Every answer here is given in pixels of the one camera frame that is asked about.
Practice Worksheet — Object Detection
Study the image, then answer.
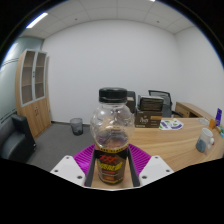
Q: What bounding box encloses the dark grey visitor chair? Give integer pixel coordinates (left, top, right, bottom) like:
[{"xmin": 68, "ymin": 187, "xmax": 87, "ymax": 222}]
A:
[{"xmin": 125, "ymin": 90, "xmax": 138, "ymax": 114}]

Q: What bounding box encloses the rectangular ceiling light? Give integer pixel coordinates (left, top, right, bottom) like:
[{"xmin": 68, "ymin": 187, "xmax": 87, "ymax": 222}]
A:
[{"xmin": 25, "ymin": 12, "xmax": 49, "ymax": 30}]

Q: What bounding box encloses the black mesh waste bin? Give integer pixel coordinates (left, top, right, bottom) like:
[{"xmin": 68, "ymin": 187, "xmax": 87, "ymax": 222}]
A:
[{"xmin": 69, "ymin": 117, "xmax": 84, "ymax": 136}]

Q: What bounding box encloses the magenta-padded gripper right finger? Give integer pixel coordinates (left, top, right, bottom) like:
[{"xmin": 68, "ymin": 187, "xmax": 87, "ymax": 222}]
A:
[{"xmin": 127, "ymin": 143, "xmax": 174, "ymax": 187}]

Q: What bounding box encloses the round grey mouse pad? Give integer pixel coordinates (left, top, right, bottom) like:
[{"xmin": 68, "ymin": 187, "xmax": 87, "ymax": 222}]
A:
[{"xmin": 197, "ymin": 117, "xmax": 211, "ymax": 127}]

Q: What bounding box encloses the black leather sofa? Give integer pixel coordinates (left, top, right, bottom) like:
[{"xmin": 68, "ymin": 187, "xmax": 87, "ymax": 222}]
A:
[{"xmin": 0, "ymin": 113, "xmax": 37, "ymax": 164}]

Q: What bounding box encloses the grey mesh office chair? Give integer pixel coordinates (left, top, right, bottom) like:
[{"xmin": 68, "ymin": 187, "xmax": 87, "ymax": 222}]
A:
[{"xmin": 148, "ymin": 89, "xmax": 184, "ymax": 118}]

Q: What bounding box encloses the wooden side desk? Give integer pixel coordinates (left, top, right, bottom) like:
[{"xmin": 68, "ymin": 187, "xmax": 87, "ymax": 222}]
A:
[{"xmin": 174, "ymin": 101, "xmax": 214, "ymax": 122}]

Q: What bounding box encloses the brown cardboard box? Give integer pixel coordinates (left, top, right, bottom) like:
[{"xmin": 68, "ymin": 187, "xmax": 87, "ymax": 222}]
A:
[{"xmin": 134, "ymin": 109, "xmax": 163, "ymax": 129}]

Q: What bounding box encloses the wooden shelf cabinet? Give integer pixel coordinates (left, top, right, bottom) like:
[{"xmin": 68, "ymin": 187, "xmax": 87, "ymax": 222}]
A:
[{"xmin": 14, "ymin": 49, "xmax": 53, "ymax": 140}]

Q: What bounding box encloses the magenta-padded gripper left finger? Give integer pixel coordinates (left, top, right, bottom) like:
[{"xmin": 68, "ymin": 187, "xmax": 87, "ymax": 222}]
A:
[{"xmin": 50, "ymin": 143, "xmax": 96, "ymax": 187}]

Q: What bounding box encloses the dark printed cardboard box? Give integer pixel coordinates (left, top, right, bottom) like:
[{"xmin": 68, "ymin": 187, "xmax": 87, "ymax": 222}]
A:
[{"xmin": 137, "ymin": 94, "xmax": 165, "ymax": 112}]

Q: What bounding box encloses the clear bottle with black cap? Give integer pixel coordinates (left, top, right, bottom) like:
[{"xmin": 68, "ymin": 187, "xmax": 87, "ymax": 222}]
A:
[{"xmin": 89, "ymin": 87, "xmax": 135, "ymax": 185}]

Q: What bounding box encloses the white ceramic mug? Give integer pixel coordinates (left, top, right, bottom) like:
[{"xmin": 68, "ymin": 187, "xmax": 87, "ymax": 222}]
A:
[{"xmin": 195, "ymin": 127, "xmax": 216, "ymax": 155}]

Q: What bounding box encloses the white printed leaflet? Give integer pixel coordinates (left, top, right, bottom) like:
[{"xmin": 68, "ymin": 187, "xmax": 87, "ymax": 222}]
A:
[{"xmin": 158, "ymin": 118, "xmax": 185, "ymax": 131}]

